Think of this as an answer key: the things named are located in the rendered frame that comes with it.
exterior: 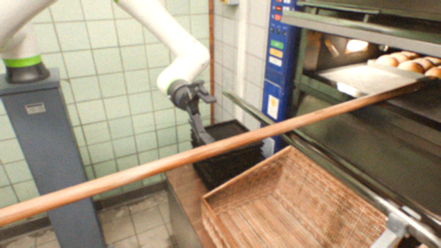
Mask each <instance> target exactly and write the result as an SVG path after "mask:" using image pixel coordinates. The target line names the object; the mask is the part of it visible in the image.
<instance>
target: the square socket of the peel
mask: <svg viewBox="0 0 441 248"><path fill-rule="evenodd" d="M438 79H439V77H438V76H434V75H427V76H423V77H420V78H418V79H416V81H422V82H423V83H424V86H423V87H422V88H421V90H423V89H426V88H428V87H432V86H434V85H437V82H438Z"/></svg>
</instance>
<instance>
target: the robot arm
mask: <svg viewBox="0 0 441 248"><path fill-rule="evenodd" d="M57 1H59V0H0V58H1V60H2V61H3V63H4V65H5V68H6V75H5V80H6V83H11V84H26V83H34V82H37V81H42V80H44V79H46V78H48V77H50V71H49V70H48V69H47V68H46V67H45V64H44V63H43V61H42V58H41V49H40V47H39V42H37V38H36V35H35V33H34V28H33V25H32V22H31V20H32V19H33V18H34V17H36V16H37V15H38V14H39V13H41V12H42V11H44V10H45V9H47V8H49V7H50V6H51V5H53V4H54V3H56V2H57ZM113 1H115V2H116V4H117V6H119V7H120V9H122V10H124V11H125V12H126V13H128V14H129V15H130V16H131V17H133V18H134V19H135V20H137V21H138V22H139V23H141V24H142V25H143V26H144V27H146V28H147V29H148V30H149V31H150V32H151V33H152V34H153V35H154V36H155V37H156V38H157V39H158V40H159V41H160V42H161V43H162V44H163V45H164V46H165V47H166V48H167V49H168V50H169V51H170V52H171V53H172V54H173V55H174V56H175V60H174V62H173V63H172V64H171V65H170V66H169V67H167V68H166V69H165V70H164V71H163V72H161V73H160V75H159V76H158V79H157V87H158V90H159V92H160V93H161V94H162V95H163V96H164V97H165V98H167V99H169V100H170V101H171V102H172V103H173V104H174V106H175V107H177V108H178V109H181V110H183V111H185V112H187V113H188V114H189V117H190V119H188V122H189V124H190V125H191V127H192V129H193V132H194V134H195V136H196V139H197V141H198V142H199V143H201V142H204V144H206V145H209V144H212V143H215V142H216V141H215V140H214V139H213V138H212V137H211V136H210V135H209V134H208V133H207V132H205V129H204V127H203V123H202V121H201V113H200V111H199V106H198V104H199V102H200V99H202V100H203V101H204V102H205V103H206V104H211V103H217V100H216V99H215V98H214V97H213V96H212V95H211V94H209V92H208V91H207V90H206V89H205V87H203V85H204V84H205V81H204V80H199V81H195V82H193V81H194V79H195V78H196V77H197V76H198V75H199V74H201V73H202V72H203V71H204V70H205V69H206V68H207V67H208V65H209V62H210V55H209V51H208V50H207V48H206V47H205V46H204V45H202V44H201V43H199V42H198V41H197V40H196V39H195V38H194V37H193V36H192V35H190V34H189V33H188V32H187V30H186V29H184V28H183V27H182V26H181V25H180V24H179V23H178V22H177V21H176V20H175V19H174V18H173V17H172V16H171V15H170V14H169V13H168V12H167V11H166V10H165V8H164V7H163V6H162V5H161V4H160V3H159V2H158V1H157V0H113ZM196 87H197V88H196ZM196 114H198V116H195V115H196Z"/></svg>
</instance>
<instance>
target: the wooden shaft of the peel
mask: <svg viewBox="0 0 441 248"><path fill-rule="evenodd" d="M423 86H424V83H423V82H422V81H415V82H412V83H408V84H406V85H401V86H398V87H394V88H391V89H389V90H385V91H382V92H378V93H375V94H371V95H369V96H364V97H361V98H359V99H354V100H352V101H348V102H345V103H341V104H339V105H334V106H331V107H327V109H324V110H321V111H317V112H314V113H311V114H306V115H304V116H299V117H297V118H293V119H290V120H288V121H284V122H282V123H277V124H275V125H270V126H267V127H264V128H260V129H258V130H254V131H251V132H248V133H245V134H241V135H238V136H234V137H231V138H228V139H225V140H222V141H219V142H215V143H212V144H209V145H205V146H202V147H199V148H196V149H192V150H190V151H186V152H183V153H180V154H176V155H173V156H168V157H166V158H162V159H159V160H157V161H153V162H150V163H146V164H144V165H139V166H137V167H133V168H130V169H127V170H123V171H120V172H119V173H116V174H112V175H109V176H106V177H103V178H99V179H96V180H92V181H89V182H86V183H82V184H80V185H75V186H73V187H69V188H66V189H62V190H59V191H56V192H52V193H50V194H48V195H45V196H42V197H38V198H34V199H32V200H27V201H25V202H22V203H18V204H15V205H11V206H8V207H4V208H2V209H0V227H3V226H6V225H9V224H12V223H15V222H18V221H21V220H23V219H25V218H29V217H31V216H35V215H37V214H41V213H43V212H47V211H50V210H53V209H56V208H59V207H62V206H65V205H69V204H72V203H75V202H76V201H78V200H82V199H84V198H88V197H91V196H96V195H98V194H102V193H104V192H108V191H110V190H113V189H116V188H119V187H122V186H125V185H129V184H132V183H135V182H138V181H140V180H143V179H144V178H148V177H150V176H154V175H157V174H160V173H163V172H166V171H169V170H171V169H176V168H178V167H182V166H184V165H188V164H190V163H194V162H196V161H201V160H203V159H206V158H209V157H212V156H215V155H218V154H222V153H224V152H228V151H230V150H233V149H236V148H239V147H242V146H245V145H249V144H251V143H255V142H257V141H261V140H263V139H266V138H269V137H273V136H276V135H279V134H282V133H285V132H288V131H291V130H294V129H297V128H300V127H304V126H306V125H310V124H313V123H317V122H319V121H323V120H325V119H328V118H331V117H334V116H337V115H341V114H344V113H347V112H350V111H353V110H354V109H357V108H359V107H364V106H366V105H370V104H372V103H376V102H378V101H383V100H385V99H389V98H391V97H394V96H397V95H400V94H405V93H407V92H411V91H414V90H418V89H420V88H422V87H423Z"/></svg>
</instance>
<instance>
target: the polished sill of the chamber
mask: <svg viewBox="0 0 441 248"><path fill-rule="evenodd" d="M300 83H302V84H304V85H306V86H309V87H312V88H313V89H315V90H318V91H319V92H322V93H324V94H326V95H328V96H331V97H333V98H335V99H337V100H340V101H342V102H344V103H345V102H348V101H352V100H354V99H359V98H361V97H364V96H369V94H366V93H364V92H361V91H358V90H355V89H353V88H351V87H348V86H346V85H343V84H341V83H338V82H335V81H332V80H330V79H327V78H325V77H323V76H320V75H318V74H315V73H309V74H302V76H301V81H300ZM358 109H359V110H362V112H365V113H368V114H370V115H372V116H374V117H376V118H379V119H380V120H382V121H386V122H388V123H390V124H392V125H395V126H396V127H399V128H400V129H403V130H406V131H408V132H410V133H412V134H415V135H416V136H419V137H421V138H424V139H426V140H428V141H430V142H432V143H435V144H436V145H438V146H440V147H441V123H440V122H437V121H434V120H432V119H429V118H427V117H425V116H422V115H419V114H416V113H415V112H412V111H411V110H408V109H405V108H403V107H400V106H397V105H394V104H393V103H390V102H387V101H384V100H383V101H378V102H376V103H372V104H370V105H366V106H364V107H359V108H358Z"/></svg>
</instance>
